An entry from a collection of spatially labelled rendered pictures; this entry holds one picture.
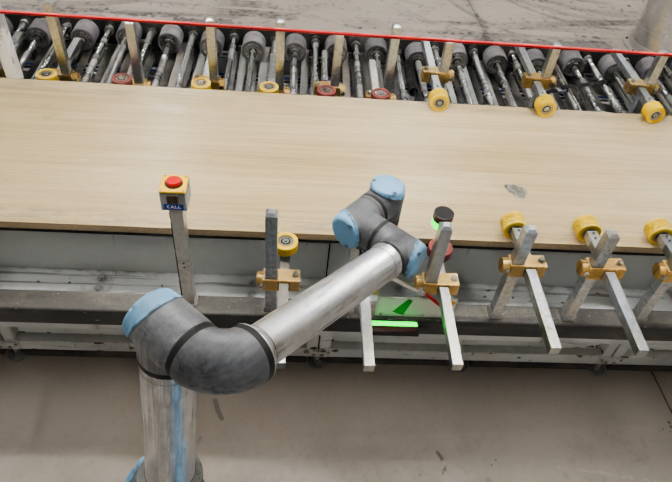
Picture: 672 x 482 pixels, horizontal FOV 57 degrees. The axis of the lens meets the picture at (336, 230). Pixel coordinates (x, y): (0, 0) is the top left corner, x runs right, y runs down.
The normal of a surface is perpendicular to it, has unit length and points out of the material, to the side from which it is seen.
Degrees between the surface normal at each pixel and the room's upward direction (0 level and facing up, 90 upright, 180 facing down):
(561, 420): 0
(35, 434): 0
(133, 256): 90
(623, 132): 0
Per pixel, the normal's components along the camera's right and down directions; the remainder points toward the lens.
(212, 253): 0.02, 0.71
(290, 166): 0.08, -0.70
